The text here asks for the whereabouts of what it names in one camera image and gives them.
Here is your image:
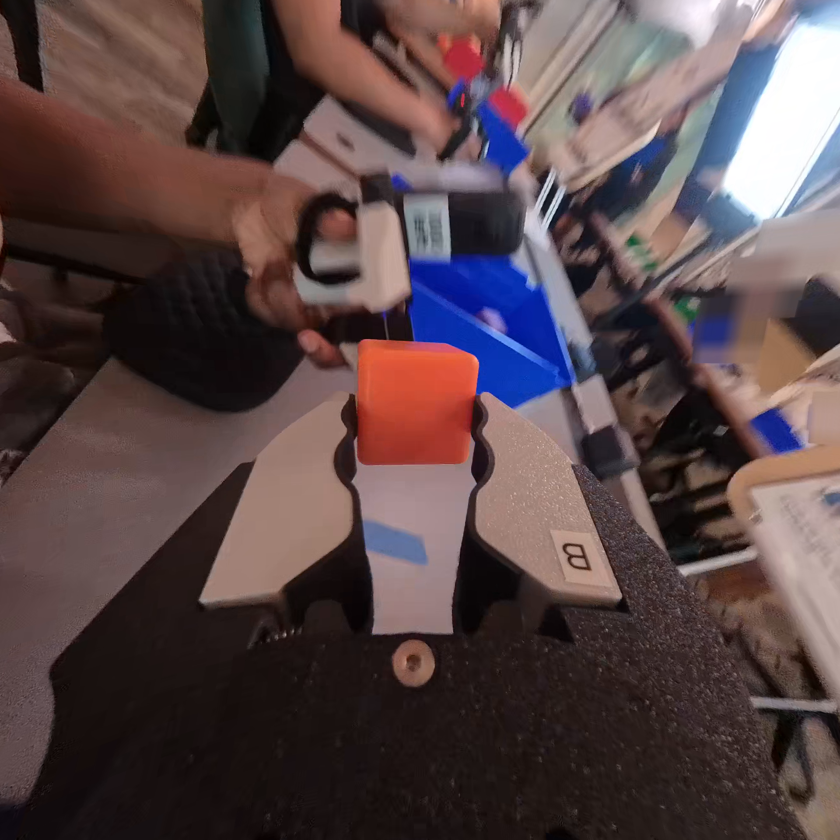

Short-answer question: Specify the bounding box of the black textured armrest pad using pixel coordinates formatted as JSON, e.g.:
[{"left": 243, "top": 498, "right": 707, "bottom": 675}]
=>
[{"left": 105, "top": 250, "right": 345, "bottom": 414}]

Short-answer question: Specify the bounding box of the orange foam cube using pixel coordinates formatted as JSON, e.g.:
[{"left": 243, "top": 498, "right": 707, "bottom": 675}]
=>
[{"left": 355, "top": 340, "right": 480, "bottom": 467}]

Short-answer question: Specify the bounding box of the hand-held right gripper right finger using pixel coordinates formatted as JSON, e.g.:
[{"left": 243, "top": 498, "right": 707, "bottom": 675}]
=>
[{"left": 460, "top": 390, "right": 624, "bottom": 611}]

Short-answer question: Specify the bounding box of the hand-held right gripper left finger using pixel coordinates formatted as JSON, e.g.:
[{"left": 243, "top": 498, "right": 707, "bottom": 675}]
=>
[{"left": 200, "top": 390, "right": 363, "bottom": 611}]

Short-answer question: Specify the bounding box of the blue plastic bin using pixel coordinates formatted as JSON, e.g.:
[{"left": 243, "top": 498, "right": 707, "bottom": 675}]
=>
[
  {"left": 749, "top": 410, "right": 804, "bottom": 454},
  {"left": 388, "top": 250, "right": 574, "bottom": 408}
]

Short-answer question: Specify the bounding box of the printed sign board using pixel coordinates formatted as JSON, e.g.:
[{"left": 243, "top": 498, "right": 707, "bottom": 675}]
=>
[{"left": 729, "top": 447, "right": 840, "bottom": 697}]

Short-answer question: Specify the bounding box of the person's left hand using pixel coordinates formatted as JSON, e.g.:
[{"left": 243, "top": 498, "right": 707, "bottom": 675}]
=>
[{"left": 234, "top": 178, "right": 395, "bottom": 368}]

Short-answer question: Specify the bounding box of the blue tape strip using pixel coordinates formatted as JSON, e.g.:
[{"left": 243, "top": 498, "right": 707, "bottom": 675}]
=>
[{"left": 361, "top": 521, "right": 430, "bottom": 567}]

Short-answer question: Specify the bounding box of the person's left forearm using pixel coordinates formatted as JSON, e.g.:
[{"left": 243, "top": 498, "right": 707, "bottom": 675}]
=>
[{"left": 0, "top": 73, "right": 263, "bottom": 250}]

